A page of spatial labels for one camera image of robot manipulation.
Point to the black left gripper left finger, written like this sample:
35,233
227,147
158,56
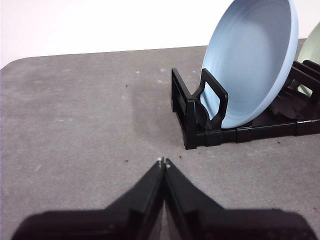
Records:
135,212

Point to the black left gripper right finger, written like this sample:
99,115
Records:
200,217

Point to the blue round plate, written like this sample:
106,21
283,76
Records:
250,65

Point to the green round plate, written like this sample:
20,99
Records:
311,42

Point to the black plastic plate rack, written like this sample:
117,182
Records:
195,140

